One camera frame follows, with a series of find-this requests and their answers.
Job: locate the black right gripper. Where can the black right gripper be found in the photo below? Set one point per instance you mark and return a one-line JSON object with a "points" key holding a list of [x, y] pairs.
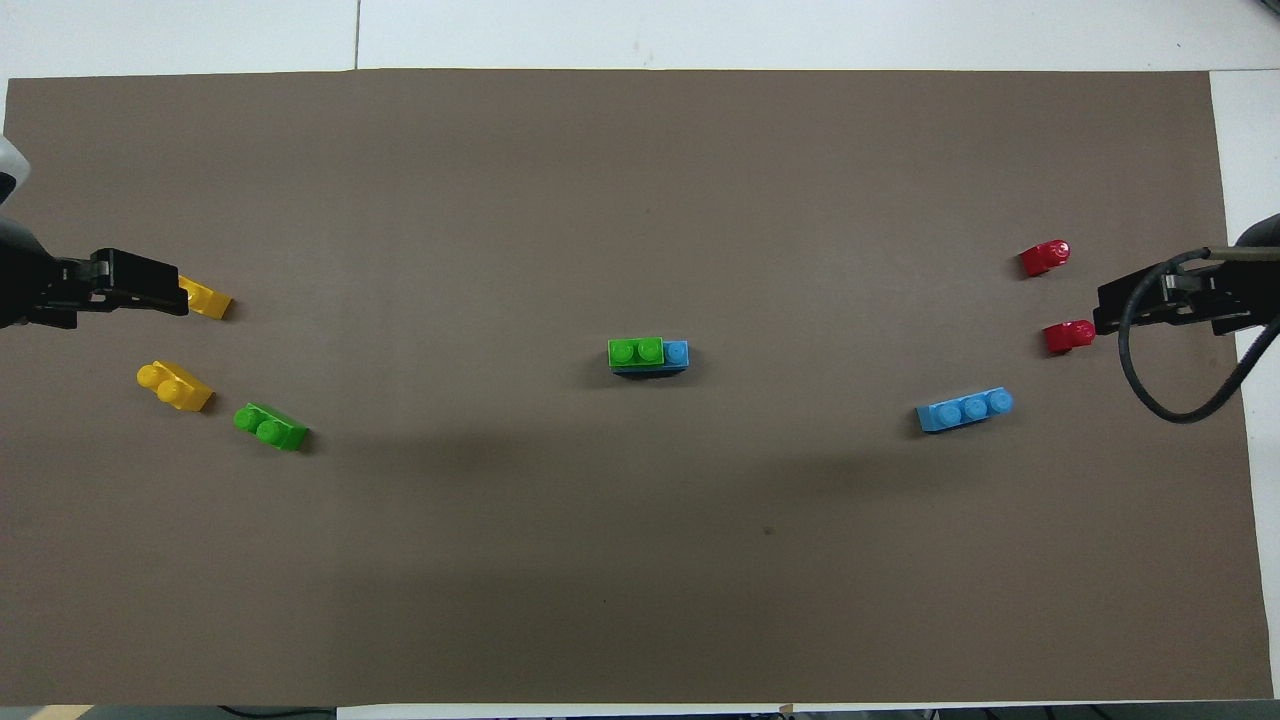
{"points": [[1215, 300]]}

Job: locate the brown table mat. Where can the brown table mat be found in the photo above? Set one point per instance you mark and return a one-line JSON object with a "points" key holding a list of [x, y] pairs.
{"points": [[640, 560]]}

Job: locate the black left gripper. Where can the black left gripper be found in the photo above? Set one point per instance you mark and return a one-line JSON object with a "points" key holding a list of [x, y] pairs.
{"points": [[58, 290]]}

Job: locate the green two-stud toy block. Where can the green two-stud toy block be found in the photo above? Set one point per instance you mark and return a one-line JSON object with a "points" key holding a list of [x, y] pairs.
{"points": [[272, 428], [635, 352]]}

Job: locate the blue three-stud toy block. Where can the blue three-stud toy block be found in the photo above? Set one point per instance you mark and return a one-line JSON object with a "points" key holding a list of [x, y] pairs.
{"points": [[677, 354], [965, 410]]}

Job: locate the yellow two-stud toy block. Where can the yellow two-stud toy block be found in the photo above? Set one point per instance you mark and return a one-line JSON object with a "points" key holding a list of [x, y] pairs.
{"points": [[207, 298], [178, 387]]}

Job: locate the red one-stud toy block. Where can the red one-stud toy block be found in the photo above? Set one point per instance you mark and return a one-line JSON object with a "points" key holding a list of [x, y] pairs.
{"points": [[1045, 257], [1068, 336]]}

